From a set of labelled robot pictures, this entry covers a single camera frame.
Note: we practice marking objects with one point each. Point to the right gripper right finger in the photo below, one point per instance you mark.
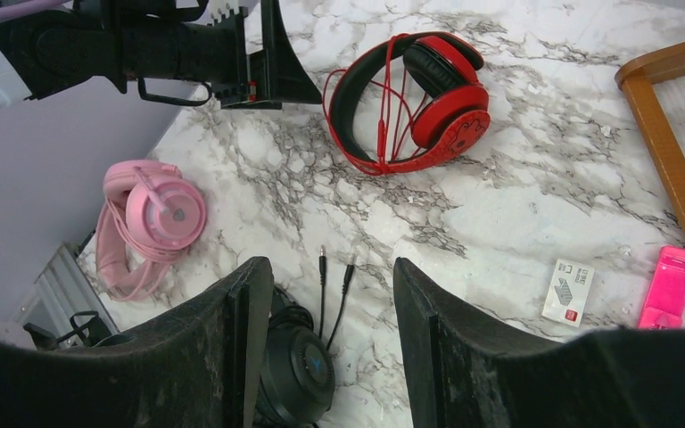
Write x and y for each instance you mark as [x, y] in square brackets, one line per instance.
[465, 368]

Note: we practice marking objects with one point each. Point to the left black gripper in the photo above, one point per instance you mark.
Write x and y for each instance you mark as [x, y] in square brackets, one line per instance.
[231, 81]

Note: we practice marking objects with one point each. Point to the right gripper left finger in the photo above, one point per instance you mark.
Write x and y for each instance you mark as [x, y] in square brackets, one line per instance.
[196, 365]

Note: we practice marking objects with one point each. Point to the black blue headphones with cable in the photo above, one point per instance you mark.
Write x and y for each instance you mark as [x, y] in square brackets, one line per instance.
[297, 377]

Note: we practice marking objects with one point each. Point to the red black headphones with cable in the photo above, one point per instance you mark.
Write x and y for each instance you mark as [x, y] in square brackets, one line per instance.
[433, 106]

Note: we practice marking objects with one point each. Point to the pink headphones with cable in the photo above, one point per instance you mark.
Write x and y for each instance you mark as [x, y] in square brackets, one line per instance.
[150, 217]

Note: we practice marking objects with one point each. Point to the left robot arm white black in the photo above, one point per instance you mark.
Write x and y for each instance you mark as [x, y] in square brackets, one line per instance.
[47, 47]

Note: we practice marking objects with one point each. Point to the small white card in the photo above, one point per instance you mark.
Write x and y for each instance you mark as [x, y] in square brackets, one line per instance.
[568, 291]

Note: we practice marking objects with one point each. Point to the pink highlighter marker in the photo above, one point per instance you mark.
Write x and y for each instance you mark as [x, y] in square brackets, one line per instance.
[664, 305]

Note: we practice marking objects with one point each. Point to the orange wooden rack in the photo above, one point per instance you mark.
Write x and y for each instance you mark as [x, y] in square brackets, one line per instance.
[636, 79]

